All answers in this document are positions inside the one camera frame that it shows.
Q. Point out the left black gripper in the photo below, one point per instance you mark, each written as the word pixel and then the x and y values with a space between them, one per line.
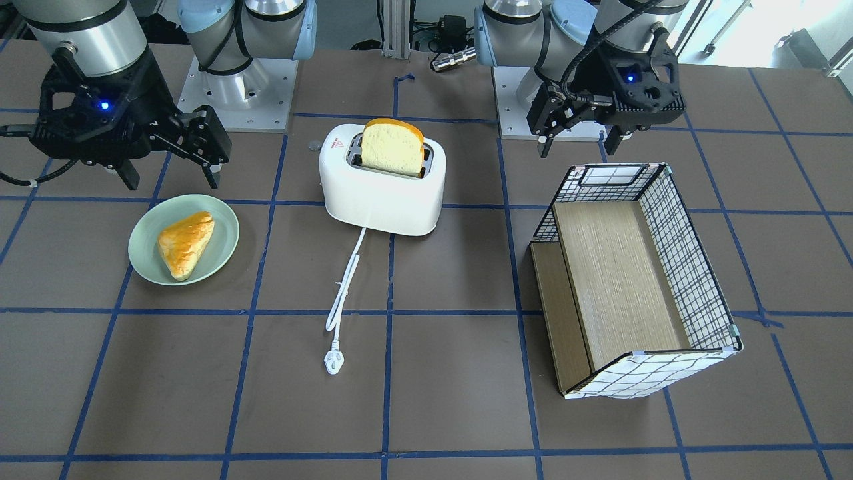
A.
pixel 595 74

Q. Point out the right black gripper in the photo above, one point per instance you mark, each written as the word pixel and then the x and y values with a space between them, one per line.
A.
pixel 142 90

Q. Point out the white toaster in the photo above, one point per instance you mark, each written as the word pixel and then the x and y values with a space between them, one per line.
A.
pixel 378 200

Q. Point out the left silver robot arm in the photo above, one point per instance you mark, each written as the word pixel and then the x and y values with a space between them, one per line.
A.
pixel 554 38

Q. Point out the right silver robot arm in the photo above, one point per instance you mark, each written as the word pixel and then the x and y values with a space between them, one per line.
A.
pixel 106 36

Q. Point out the triangular golden pastry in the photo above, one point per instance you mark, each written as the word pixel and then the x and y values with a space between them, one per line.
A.
pixel 182 243

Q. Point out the green plate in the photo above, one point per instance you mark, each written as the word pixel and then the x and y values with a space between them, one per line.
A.
pixel 143 251

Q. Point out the silver metal cylinder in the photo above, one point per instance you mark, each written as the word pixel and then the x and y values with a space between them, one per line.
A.
pixel 446 61

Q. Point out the toast bread slice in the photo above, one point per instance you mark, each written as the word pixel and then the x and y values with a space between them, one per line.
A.
pixel 393 146

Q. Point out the wire grid wooden shelf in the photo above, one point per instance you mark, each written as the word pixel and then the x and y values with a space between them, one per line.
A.
pixel 629 297

